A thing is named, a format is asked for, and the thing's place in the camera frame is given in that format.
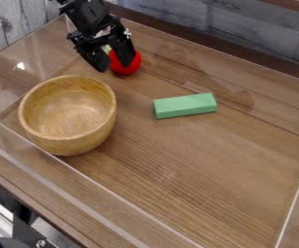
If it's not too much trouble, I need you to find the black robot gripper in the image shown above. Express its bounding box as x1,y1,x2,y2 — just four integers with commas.
56,0,136,73

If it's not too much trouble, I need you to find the red felt strawberry fruit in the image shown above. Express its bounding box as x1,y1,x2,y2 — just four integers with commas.
103,46,141,76

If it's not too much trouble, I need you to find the clear acrylic tray enclosure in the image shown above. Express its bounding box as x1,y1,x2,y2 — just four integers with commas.
0,18,299,248

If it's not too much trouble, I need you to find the green rectangular block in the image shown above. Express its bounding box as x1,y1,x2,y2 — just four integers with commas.
152,93,217,119

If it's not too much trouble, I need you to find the wooden bowl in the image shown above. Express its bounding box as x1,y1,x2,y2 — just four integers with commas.
19,75,116,156

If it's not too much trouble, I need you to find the black metal table bracket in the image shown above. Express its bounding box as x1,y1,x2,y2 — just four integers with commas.
12,215,59,248

